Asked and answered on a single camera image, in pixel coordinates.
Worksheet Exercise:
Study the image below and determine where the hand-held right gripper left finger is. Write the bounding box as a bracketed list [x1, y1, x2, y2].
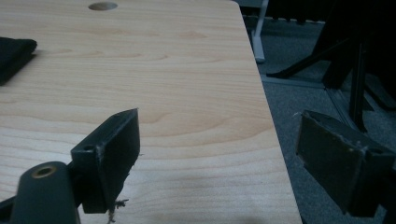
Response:
[70, 107, 141, 215]

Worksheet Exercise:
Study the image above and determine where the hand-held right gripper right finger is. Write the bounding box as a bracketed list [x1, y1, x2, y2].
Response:
[295, 110, 396, 218]

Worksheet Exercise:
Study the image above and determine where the black sock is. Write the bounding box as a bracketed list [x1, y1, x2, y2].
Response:
[0, 36, 38, 87]

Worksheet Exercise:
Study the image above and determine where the black metal stand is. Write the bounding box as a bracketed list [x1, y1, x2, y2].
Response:
[265, 0, 396, 133]

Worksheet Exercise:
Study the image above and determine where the aluminium floor rail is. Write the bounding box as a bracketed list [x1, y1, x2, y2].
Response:
[261, 74, 359, 132]

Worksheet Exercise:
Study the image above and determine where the white metal desk frame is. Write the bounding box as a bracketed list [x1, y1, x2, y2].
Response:
[236, 0, 271, 63]

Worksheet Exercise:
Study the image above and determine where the round grey table cable grommet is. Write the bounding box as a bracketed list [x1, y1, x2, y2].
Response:
[88, 1, 119, 12]

